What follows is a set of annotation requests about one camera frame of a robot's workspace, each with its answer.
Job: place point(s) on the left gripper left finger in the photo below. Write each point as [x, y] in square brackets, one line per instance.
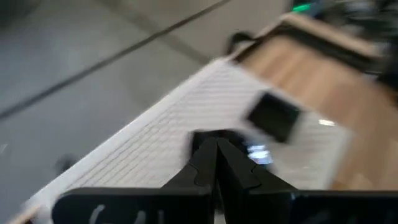
[140, 208]

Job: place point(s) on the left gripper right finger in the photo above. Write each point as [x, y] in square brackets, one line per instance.
[311, 208]

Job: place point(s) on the black square mini plate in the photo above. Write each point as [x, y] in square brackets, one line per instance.
[258, 126]
[273, 115]

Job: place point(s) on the black leaf-shaped mini plate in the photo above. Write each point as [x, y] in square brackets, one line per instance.
[237, 140]

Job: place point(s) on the white perforated metal shelf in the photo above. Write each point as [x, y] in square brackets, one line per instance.
[186, 112]

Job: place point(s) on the black aluminium table frame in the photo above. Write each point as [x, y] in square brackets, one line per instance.
[311, 43]

